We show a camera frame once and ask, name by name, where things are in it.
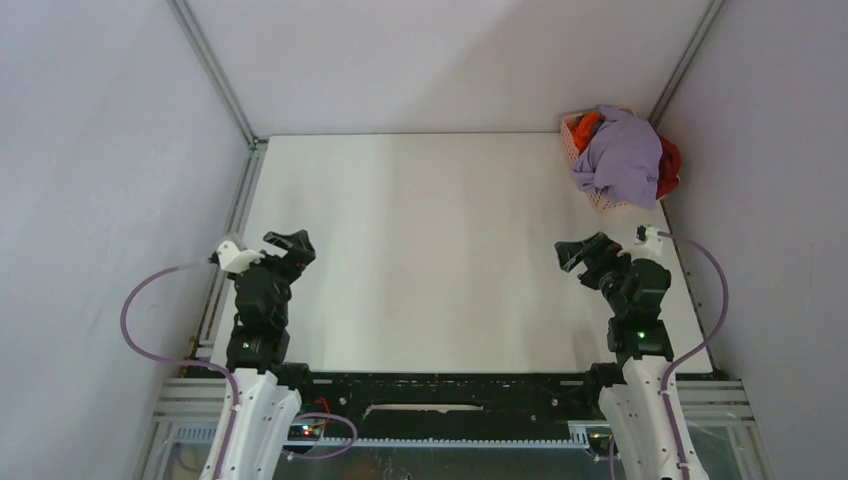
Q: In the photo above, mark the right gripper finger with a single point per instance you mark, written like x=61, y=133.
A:
x=600, y=244
x=569, y=254

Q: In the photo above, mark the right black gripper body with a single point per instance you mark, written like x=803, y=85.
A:
x=606, y=267

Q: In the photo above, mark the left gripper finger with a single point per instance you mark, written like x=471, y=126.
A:
x=301, y=243
x=277, y=240

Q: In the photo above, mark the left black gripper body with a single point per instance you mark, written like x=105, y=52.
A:
x=288, y=268

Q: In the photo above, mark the lavender t shirt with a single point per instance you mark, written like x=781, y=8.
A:
x=621, y=160

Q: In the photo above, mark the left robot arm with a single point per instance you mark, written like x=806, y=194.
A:
x=262, y=396

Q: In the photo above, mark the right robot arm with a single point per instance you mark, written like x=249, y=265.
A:
x=637, y=392

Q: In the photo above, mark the pink laundry basket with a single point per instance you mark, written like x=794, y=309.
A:
x=598, y=201

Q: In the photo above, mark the red t shirt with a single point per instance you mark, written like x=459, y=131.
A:
x=670, y=165

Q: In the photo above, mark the orange t shirt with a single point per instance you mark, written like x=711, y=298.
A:
x=585, y=128

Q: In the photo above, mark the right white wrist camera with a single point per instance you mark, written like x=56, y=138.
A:
x=648, y=243

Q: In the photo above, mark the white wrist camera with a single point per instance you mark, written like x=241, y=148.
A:
x=648, y=243
x=232, y=256

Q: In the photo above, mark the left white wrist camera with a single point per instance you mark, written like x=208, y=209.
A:
x=232, y=256

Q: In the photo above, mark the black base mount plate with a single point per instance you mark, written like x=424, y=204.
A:
x=474, y=408

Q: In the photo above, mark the aluminium frame rail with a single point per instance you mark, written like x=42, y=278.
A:
x=717, y=412

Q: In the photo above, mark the right corner aluminium post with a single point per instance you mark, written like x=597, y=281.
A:
x=690, y=52

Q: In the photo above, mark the corner aluminium post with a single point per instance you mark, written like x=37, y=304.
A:
x=690, y=52
x=207, y=59

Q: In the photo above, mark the left corner aluminium post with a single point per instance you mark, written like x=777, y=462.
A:
x=207, y=59

